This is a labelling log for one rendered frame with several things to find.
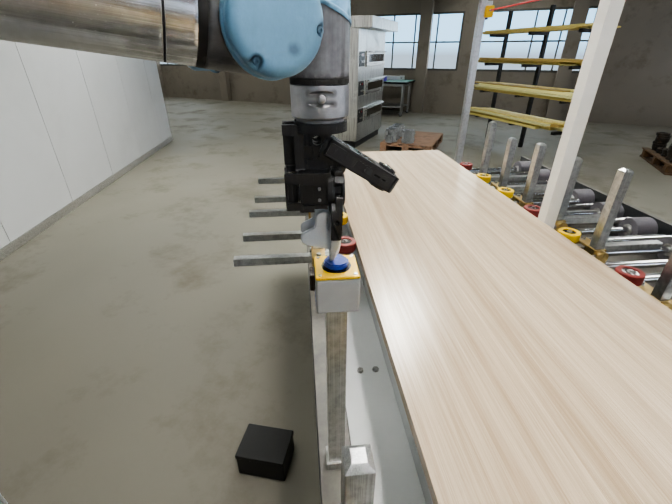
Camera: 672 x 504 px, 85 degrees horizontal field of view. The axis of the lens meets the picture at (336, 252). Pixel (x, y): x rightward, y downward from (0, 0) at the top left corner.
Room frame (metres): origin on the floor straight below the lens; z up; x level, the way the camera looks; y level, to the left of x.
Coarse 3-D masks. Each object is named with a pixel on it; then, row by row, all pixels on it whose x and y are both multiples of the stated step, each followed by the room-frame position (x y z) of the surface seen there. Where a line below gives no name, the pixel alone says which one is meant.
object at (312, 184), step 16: (288, 128) 0.49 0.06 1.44; (304, 128) 0.48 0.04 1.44; (320, 128) 0.47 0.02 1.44; (336, 128) 0.48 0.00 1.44; (288, 144) 0.50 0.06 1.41; (304, 144) 0.49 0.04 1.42; (320, 144) 0.49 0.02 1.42; (288, 160) 0.50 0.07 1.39; (304, 160) 0.49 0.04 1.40; (320, 160) 0.49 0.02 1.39; (288, 176) 0.47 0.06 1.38; (304, 176) 0.47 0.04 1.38; (320, 176) 0.47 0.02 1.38; (336, 176) 0.48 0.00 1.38; (288, 192) 0.48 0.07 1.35; (304, 192) 0.48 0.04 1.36; (320, 192) 0.48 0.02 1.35; (288, 208) 0.47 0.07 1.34; (304, 208) 0.47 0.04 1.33; (320, 208) 0.48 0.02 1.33
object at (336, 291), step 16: (320, 256) 0.54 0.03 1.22; (352, 256) 0.54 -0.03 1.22; (320, 272) 0.49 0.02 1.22; (336, 272) 0.49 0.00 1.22; (352, 272) 0.49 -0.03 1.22; (320, 288) 0.47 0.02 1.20; (336, 288) 0.47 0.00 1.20; (352, 288) 0.48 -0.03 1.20; (320, 304) 0.47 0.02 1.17; (336, 304) 0.47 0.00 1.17; (352, 304) 0.48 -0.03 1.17
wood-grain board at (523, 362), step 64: (384, 192) 1.77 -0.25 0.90; (448, 192) 1.77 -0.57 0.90; (384, 256) 1.11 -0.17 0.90; (448, 256) 1.11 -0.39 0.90; (512, 256) 1.11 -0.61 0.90; (576, 256) 1.11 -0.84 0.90; (384, 320) 0.76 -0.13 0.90; (448, 320) 0.76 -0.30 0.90; (512, 320) 0.76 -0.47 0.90; (576, 320) 0.76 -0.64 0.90; (640, 320) 0.76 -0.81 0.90; (448, 384) 0.55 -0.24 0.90; (512, 384) 0.55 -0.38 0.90; (576, 384) 0.55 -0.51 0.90; (640, 384) 0.55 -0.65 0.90; (448, 448) 0.41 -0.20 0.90; (512, 448) 0.41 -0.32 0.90; (576, 448) 0.41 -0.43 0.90; (640, 448) 0.41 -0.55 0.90
